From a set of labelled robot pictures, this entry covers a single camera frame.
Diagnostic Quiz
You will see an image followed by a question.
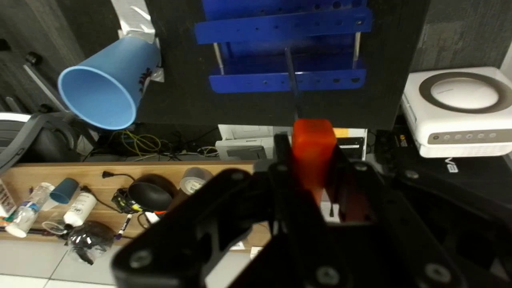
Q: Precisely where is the wooden board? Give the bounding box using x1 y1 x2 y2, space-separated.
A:
0 160 270 248

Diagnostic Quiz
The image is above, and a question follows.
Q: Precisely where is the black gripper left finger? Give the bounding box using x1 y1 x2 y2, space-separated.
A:
272 131 302 230

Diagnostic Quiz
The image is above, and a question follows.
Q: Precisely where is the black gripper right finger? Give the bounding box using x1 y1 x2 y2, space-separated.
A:
324 142 377 229

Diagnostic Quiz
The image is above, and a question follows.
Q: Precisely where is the white labelled box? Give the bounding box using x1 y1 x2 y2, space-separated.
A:
214 123 369 163

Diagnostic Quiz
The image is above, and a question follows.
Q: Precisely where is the white bottle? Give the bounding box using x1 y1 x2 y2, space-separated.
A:
62 190 99 229

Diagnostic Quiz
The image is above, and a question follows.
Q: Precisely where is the grey round cup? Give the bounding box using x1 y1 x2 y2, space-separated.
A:
177 165 214 197

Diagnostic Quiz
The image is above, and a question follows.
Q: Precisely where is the clear plastic bottle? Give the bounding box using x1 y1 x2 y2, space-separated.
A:
3 181 56 240

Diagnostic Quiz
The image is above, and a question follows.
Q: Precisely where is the orange block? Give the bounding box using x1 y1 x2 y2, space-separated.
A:
289 117 339 195

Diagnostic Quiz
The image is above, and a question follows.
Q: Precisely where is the white router device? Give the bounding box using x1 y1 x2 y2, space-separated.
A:
400 67 512 160

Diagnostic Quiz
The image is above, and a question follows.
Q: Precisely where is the light blue plastic cup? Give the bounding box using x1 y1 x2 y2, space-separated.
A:
56 35 161 133

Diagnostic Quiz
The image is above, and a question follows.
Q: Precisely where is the blue cap container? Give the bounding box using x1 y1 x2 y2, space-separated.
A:
48 176 81 206

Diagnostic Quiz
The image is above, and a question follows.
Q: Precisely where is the blue slotted rack orange plate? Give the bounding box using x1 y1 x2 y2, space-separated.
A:
193 0 374 96

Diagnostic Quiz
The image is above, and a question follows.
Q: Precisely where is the black computer mouse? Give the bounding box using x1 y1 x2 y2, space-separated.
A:
126 179 176 213

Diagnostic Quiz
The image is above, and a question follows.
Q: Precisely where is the grey mesh office chair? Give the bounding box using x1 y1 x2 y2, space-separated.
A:
0 110 68 173

